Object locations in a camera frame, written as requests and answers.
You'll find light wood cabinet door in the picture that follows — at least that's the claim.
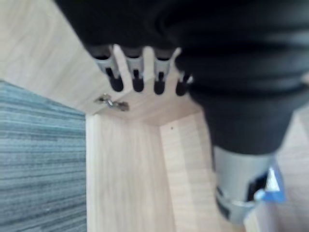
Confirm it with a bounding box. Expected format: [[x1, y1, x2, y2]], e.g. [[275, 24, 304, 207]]
[[0, 0, 114, 116]]

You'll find light wood office cabinet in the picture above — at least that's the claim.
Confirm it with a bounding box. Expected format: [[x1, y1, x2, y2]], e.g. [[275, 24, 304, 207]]
[[85, 45, 309, 232]]

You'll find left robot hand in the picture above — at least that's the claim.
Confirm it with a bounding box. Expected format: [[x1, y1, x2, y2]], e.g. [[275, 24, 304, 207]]
[[54, 0, 309, 225]]

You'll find blue folder with label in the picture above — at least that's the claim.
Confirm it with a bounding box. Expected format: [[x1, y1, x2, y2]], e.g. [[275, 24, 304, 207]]
[[262, 166, 287, 203]]

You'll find metal cabinet hinge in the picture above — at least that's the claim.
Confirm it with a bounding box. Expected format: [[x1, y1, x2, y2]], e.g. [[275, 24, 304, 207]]
[[94, 93, 129, 112]]

